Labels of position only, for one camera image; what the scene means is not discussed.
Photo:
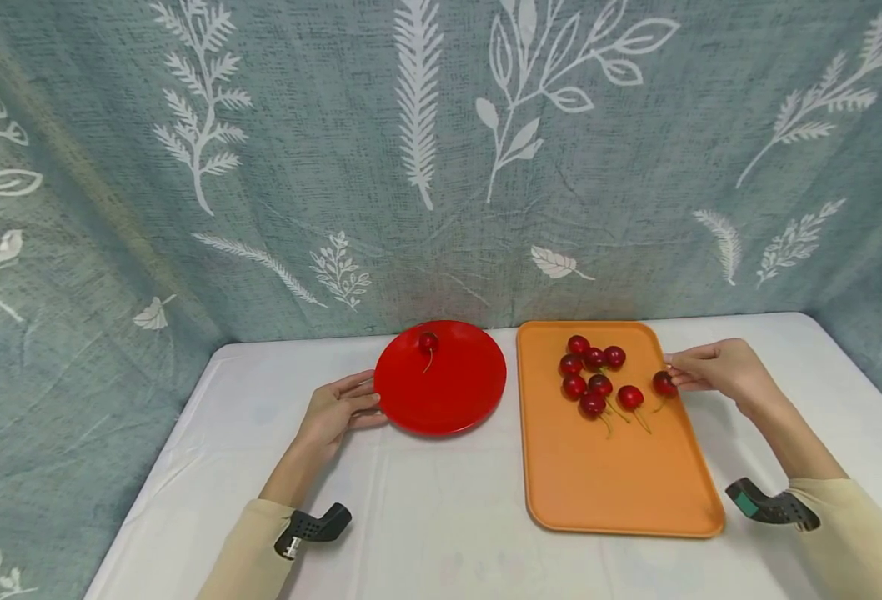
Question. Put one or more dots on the person's right hand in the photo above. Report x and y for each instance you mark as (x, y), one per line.
(733, 371)

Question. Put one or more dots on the person's left hand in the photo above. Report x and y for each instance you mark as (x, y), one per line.
(328, 421)

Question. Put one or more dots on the person's right fingers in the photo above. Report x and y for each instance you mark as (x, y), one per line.
(688, 358)

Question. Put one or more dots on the person's left fingers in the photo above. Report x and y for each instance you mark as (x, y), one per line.
(355, 390)

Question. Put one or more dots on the person's right thumb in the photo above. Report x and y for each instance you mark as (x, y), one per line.
(692, 384)

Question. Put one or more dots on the person's left thumb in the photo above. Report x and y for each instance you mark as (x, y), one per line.
(366, 420)

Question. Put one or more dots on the red cherry with stem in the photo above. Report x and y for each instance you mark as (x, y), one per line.
(428, 341)
(663, 382)

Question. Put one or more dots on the red round plate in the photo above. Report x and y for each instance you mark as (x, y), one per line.
(448, 396)

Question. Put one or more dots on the person's right forearm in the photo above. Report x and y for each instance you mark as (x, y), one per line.
(839, 508)

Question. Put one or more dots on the person's left forearm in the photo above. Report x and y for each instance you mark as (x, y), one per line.
(268, 525)

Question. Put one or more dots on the cluster of red cherries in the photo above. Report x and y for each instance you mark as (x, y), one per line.
(593, 405)

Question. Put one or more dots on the black wrist band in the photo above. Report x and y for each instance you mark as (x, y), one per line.
(313, 525)
(771, 505)

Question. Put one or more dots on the orange rectangular tray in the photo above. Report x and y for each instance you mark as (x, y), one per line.
(606, 475)

